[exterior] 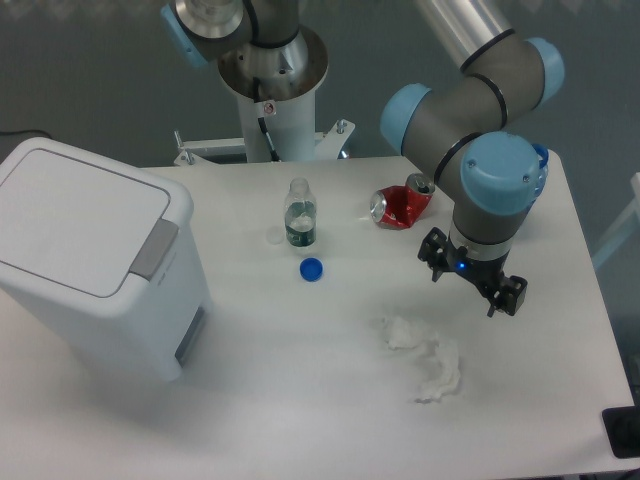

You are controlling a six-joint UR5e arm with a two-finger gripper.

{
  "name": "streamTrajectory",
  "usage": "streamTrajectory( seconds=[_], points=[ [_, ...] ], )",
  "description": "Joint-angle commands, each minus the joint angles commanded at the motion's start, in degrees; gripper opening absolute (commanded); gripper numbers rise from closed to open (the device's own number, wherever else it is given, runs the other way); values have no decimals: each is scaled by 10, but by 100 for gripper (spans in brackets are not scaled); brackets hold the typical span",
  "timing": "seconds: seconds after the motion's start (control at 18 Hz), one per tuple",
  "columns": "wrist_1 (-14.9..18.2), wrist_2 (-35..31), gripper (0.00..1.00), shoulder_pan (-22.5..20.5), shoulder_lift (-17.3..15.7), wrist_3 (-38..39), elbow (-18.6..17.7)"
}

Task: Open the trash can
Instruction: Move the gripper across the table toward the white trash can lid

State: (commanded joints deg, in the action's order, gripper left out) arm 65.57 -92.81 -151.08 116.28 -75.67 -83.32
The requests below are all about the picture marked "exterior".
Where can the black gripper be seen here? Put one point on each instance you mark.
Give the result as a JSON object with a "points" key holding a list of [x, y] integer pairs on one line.
{"points": [[479, 264]]}

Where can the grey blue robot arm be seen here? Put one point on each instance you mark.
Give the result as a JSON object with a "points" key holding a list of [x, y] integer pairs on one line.
{"points": [[274, 65]]}

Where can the crushed red soda can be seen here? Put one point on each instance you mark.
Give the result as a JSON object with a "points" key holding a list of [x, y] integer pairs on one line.
{"points": [[400, 206]]}

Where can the white trash can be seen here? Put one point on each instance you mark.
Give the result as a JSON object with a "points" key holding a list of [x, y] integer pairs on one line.
{"points": [[102, 253]]}

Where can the crumpled white tissue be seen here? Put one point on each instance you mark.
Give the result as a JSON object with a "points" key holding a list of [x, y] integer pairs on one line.
{"points": [[418, 362]]}

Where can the blue bottle cap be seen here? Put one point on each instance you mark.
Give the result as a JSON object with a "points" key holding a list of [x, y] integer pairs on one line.
{"points": [[311, 269]]}

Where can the clear plastic bottle green label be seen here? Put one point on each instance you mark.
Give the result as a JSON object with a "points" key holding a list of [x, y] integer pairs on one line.
{"points": [[300, 211]]}

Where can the white bottle cap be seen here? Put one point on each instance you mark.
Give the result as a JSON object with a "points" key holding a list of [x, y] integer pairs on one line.
{"points": [[274, 236]]}

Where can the black device at table edge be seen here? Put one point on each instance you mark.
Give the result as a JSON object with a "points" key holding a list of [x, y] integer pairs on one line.
{"points": [[622, 428]]}

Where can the white frame at right edge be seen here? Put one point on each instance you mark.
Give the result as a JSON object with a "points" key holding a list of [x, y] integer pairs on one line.
{"points": [[620, 230]]}

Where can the white base bracket with bolts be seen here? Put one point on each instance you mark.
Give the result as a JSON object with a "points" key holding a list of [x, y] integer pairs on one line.
{"points": [[330, 145]]}

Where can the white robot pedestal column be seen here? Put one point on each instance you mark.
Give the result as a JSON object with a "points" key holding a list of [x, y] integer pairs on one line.
{"points": [[281, 122]]}

